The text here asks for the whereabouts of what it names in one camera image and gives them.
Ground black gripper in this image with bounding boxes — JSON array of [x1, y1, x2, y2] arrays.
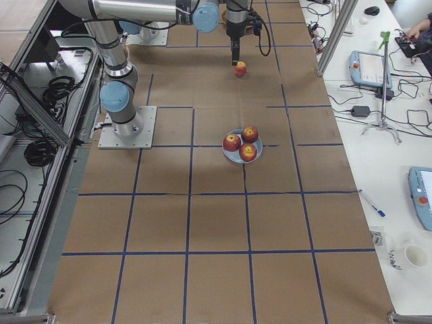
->
[[225, 20, 245, 66]]

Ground red yellow apple carried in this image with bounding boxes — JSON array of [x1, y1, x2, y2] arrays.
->
[[234, 61, 247, 78]]

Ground woven wicker basket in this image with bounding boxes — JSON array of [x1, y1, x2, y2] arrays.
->
[[222, 7, 257, 34]]

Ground red apple plate back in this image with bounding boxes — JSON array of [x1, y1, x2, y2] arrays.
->
[[241, 126, 259, 143]]

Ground red apple plate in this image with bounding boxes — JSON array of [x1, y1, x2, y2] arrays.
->
[[239, 142, 257, 163], [223, 133, 242, 152], [241, 126, 259, 143]]

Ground red apple plate left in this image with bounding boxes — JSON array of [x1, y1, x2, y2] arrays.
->
[[223, 133, 242, 152]]

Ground red apple plate front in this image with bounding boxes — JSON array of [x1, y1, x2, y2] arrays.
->
[[239, 142, 257, 163]]

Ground light blue plate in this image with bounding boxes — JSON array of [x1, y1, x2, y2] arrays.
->
[[222, 129, 263, 164]]

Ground blue teach pendant far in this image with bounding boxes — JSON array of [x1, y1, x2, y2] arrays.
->
[[349, 51, 388, 88]]

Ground blue teach pendant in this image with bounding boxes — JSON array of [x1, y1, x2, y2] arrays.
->
[[349, 51, 388, 88], [408, 167, 432, 232]]

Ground black power adapter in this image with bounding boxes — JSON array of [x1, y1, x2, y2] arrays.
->
[[350, 105, 371, 117]]

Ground black computer mouse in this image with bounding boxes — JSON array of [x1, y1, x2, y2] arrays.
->
[[364, 6, 380, 16]]

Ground metal tripod stand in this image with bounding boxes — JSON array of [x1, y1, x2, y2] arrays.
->
[[361, 31, 402, 144]]

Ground person at desk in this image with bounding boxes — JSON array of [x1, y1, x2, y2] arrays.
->
[[406, 13, 431, 74]]

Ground blue white pen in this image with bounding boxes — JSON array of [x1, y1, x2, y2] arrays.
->
[[358, 189, 386, 217]]

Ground blue teach pendant near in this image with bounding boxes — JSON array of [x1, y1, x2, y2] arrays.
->
[[408, 167, 432, 232]]

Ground small grey box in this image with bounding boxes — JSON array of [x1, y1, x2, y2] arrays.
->
[[370, 230, 384, 246]]

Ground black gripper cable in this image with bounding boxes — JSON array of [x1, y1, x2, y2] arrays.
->
[[246, 9, 273, 57]]

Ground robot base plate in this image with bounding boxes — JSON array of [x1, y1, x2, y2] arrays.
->
[[126, 28, 168, 47]]

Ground aluminium frame post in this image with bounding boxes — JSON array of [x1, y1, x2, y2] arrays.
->
[[315, 0, 358, 77]]

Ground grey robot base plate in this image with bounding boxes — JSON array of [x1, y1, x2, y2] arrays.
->
[[98, 106, 157, 149]]

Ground coiled black cables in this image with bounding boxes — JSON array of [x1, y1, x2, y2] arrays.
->
[[42, 76, 77, 115]]

